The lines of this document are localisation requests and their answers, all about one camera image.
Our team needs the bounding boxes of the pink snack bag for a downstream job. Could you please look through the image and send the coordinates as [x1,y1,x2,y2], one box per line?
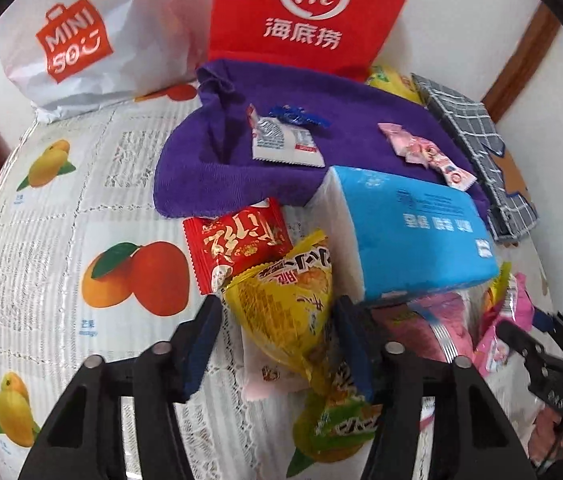
[370,271,535,378]

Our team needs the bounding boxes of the green chicken snack bag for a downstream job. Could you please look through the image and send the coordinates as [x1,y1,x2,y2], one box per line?
[286,362,381,478]

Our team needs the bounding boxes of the pale pink packet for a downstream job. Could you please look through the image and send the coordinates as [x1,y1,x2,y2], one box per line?
[242,330,309,401]

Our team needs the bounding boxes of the yellow triangular snack packet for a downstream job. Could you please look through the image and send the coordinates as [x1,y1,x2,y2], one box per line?
[223,229,333,394]

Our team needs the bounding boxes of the red snack packet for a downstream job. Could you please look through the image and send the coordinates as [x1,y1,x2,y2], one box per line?
[183,197,292,295]

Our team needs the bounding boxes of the Lotso lollipop snack packet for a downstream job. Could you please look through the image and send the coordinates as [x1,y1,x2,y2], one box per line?
[378,122,477,192]

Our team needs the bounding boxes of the small blue white packet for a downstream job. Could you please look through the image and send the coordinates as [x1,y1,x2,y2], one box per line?
[247,104,330,168]

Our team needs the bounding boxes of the grey checked star cloth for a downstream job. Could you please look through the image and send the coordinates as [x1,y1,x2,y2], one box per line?
[411,74,539,244]

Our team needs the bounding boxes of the blue tissue pack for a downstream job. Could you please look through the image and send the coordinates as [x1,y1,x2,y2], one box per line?
[305,166,498,304]

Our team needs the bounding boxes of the yellow chips bag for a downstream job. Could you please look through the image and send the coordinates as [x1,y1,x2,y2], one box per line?
[366,65,423,105]

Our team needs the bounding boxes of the purple towel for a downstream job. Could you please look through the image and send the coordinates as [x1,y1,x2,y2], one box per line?
[154,60,471,218]

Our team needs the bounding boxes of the red Haidilao paper bag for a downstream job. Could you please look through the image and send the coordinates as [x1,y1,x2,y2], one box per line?
[209,0,405,80]

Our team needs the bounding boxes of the white Miniso plastic bag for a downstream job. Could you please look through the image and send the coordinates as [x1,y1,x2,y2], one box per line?
[0,0,212,124]

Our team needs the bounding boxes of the brown wooden door frame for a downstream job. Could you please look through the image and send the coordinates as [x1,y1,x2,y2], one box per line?
[482,3,561,122]

